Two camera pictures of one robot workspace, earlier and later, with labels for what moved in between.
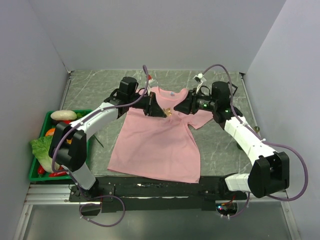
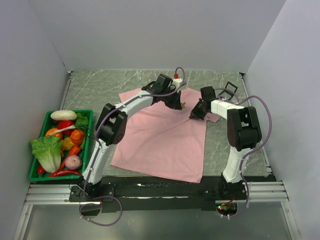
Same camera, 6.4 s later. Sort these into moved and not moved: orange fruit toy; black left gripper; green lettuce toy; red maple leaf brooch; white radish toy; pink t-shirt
Moved: red maple leaf brooch; black left gripper
Not moved: orange fruit toy; pink t-shirt; green lettuce toy; white radish toy
